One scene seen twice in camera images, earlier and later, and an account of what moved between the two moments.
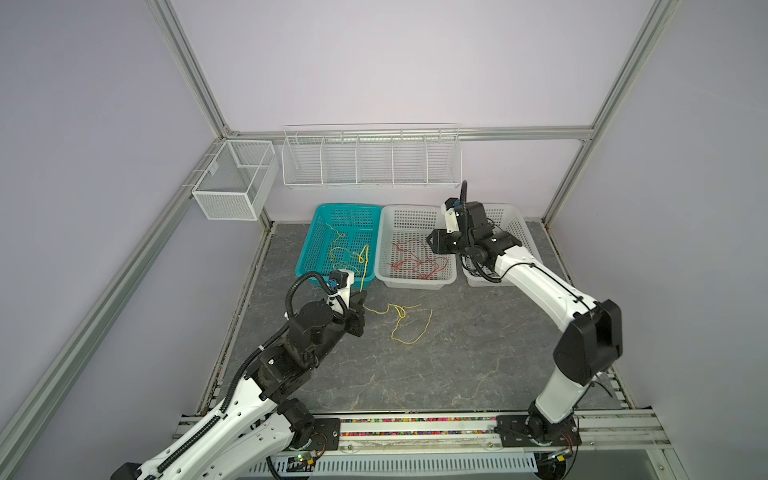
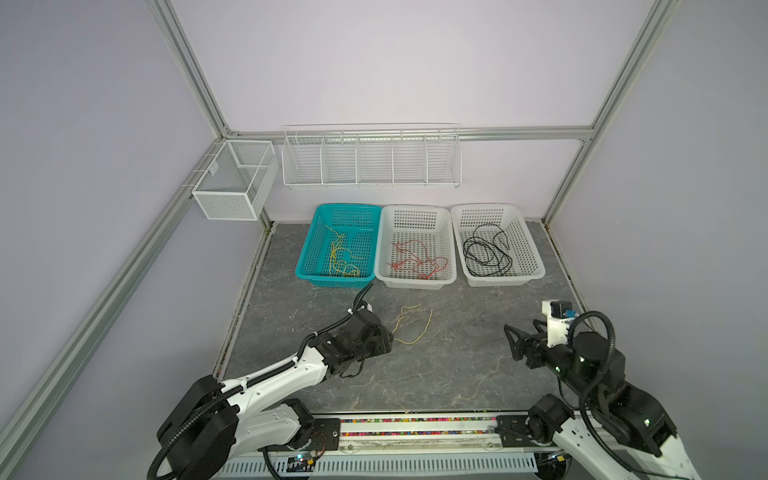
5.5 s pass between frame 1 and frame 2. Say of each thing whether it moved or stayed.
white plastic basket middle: stayed
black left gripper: moved
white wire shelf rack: stayed
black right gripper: moved
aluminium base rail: stayed
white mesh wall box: stayed
